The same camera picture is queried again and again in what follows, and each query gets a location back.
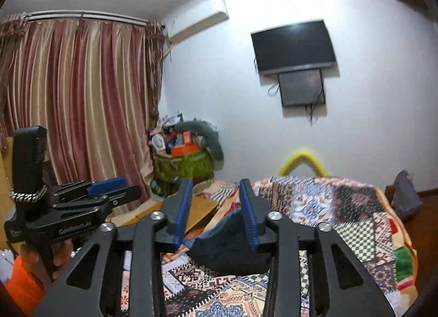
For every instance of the patchwork printed blanket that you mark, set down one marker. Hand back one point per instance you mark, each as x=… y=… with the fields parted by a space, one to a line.
x=318 y=200

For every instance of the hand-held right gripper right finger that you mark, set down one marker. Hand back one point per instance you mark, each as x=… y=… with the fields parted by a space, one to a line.
x=247 y=216

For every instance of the pink striped curtain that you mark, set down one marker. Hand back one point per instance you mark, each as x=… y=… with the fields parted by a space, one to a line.
x=78 y=98

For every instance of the wooden bed post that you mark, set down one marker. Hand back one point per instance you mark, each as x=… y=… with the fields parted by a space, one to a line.
x=389 y=197

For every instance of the white curtain rod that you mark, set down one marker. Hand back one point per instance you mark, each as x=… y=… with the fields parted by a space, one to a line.
x=85 y=16

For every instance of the person's left forearm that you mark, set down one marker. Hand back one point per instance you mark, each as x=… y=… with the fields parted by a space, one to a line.
x=27 y=286

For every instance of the orange box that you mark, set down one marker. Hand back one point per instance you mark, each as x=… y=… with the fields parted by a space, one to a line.
x=184 y=150

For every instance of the small black wall monitor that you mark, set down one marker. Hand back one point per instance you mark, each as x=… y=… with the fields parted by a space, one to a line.
x=301 y=88

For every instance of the green fabric storage bag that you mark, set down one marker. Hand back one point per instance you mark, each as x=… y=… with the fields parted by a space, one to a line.
x=184 y=170

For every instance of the brown cardboard box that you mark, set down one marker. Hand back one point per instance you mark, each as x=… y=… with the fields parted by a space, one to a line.
x=198 y=209

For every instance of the person's left hand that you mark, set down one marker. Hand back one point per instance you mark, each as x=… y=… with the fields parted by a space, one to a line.
x=63 y=253

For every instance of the grey plush toy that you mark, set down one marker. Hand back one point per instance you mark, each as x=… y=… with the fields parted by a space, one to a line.
x=212 y=142

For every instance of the black wall television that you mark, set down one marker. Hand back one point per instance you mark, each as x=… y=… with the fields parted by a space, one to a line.
x=294 y=47

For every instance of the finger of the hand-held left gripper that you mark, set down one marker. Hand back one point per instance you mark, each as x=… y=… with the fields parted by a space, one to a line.
x=123 y=194
x=106 y=186

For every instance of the yellow orange fleece blanket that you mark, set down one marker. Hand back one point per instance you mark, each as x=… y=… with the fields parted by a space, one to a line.
x=403 y=262

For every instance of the grey purple backpack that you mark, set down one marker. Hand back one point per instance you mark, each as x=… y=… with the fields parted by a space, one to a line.
x=405 y=197

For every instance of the white air conditioner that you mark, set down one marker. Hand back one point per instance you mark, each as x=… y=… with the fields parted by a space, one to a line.
x=196 y=19

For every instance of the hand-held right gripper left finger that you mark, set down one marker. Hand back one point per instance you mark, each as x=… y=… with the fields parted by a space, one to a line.
x=183 y=207

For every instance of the dark navy pants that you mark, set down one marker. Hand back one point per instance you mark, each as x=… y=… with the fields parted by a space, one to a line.
x=229 y=252

